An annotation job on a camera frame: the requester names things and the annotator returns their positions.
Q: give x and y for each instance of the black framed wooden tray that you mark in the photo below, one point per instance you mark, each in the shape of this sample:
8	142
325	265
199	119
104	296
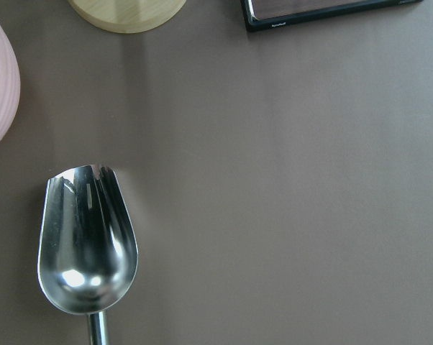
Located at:
262	15

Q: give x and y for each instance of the steel ice scoop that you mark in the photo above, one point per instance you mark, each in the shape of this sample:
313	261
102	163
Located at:
87	255

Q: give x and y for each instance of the wooden stand with round base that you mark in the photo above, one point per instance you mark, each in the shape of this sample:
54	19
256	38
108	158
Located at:
127	16

